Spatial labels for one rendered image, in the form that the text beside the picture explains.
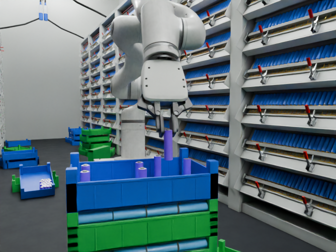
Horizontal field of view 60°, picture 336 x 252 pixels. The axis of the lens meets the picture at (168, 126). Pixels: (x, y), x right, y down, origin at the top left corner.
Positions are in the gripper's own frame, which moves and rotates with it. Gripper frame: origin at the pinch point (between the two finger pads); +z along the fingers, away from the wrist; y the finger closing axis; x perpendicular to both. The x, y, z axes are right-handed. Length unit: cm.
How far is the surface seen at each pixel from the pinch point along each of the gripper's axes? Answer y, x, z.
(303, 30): -70, -31, -56
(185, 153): -8.0, -15.9, 1.4
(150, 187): 4.2, -0.3, 12.8
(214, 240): -9.7, -6.5, 23.3
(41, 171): 60, -169, -31
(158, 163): -0.2, -14.0, 4.6
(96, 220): 14.5, -2.7, 17.9
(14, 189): 75, -160, -18
